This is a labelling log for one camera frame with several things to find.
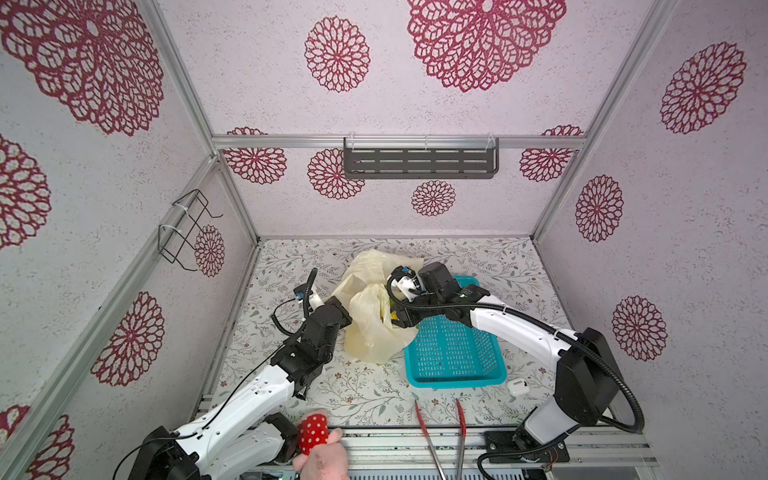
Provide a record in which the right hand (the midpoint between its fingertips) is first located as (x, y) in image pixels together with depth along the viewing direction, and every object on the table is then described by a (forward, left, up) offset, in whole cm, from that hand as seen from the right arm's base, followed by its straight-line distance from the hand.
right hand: (387, 310), depth 80 cm
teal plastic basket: (-4, -18, -18) cm, 25 cm away
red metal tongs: (-25, -20, -18) cm, 36 cm away
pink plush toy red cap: (-32, +14, -9) cm, 37 cm away
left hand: (+1, +14, +1) cm, 14 cm away
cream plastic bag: (-9, +4, +3) cm, 10 cm away
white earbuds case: (-13, -36, -17) cm, 42 cm away
